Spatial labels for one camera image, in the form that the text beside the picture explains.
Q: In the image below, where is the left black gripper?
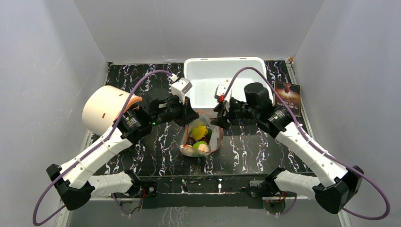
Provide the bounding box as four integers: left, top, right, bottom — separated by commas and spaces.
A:
152, 94, 200, 128

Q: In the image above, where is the clear orange-zip bag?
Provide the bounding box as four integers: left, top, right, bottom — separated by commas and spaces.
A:
179, 111, 223, 157

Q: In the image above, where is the green wrinkled fruit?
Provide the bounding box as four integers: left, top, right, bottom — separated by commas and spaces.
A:
193, 141, 209, 152

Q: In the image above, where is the white plastic bin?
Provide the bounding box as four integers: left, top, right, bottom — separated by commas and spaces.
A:
183, 57, 273, 116

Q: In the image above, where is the green avocado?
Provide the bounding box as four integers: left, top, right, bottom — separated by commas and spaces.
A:
204, 128, 213, 142

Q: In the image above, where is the dark purple mangosteen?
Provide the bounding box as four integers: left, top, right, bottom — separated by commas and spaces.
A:
185, 136, 197, 147

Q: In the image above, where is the garlic bulb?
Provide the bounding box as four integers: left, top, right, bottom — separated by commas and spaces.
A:
180, 146, 209, 157

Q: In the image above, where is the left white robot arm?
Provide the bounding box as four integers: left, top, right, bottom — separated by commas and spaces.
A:
46, 86, 199, 210

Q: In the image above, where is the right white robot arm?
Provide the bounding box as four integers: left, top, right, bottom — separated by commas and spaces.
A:
212, 82, 362, 214

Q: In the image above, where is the dark cover book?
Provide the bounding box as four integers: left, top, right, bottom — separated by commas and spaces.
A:
274, 81, 302, 117

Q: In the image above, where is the cream orange cylinder appliance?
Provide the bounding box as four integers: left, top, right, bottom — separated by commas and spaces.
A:
82, 86, 129, 135

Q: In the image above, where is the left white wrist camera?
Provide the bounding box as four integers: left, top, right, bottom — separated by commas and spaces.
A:
170, 74, 192, 103

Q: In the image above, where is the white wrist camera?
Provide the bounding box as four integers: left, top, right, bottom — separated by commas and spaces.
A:
214, 85, 232, 103
170, 74, 192, 103

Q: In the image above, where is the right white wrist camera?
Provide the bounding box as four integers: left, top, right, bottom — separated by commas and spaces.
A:
214, 85, 232, 103

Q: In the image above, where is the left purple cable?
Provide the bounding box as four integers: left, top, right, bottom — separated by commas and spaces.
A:
32, 69, 174, 227

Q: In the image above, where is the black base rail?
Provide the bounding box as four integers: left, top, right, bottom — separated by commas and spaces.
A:
122, 170, 295, 210

